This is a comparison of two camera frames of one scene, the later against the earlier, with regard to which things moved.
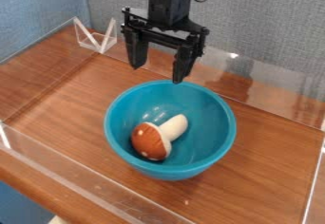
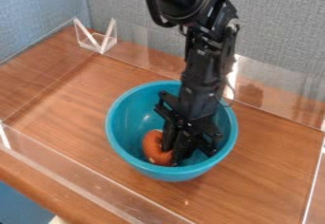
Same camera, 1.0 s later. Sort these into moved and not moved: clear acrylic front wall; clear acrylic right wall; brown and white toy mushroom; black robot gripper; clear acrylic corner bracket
Moved: black robot gripper; brown and white toy mushroom
Not moved: clear acrylic right wall; clear acrylic front wall; clear acrylic corner bracket
